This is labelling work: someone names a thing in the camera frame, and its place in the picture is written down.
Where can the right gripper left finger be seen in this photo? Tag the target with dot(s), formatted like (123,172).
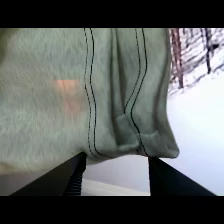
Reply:
(60,181)

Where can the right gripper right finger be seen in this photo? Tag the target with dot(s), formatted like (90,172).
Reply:
(170,181)

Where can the pale green garment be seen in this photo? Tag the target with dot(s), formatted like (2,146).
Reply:
(66,100)

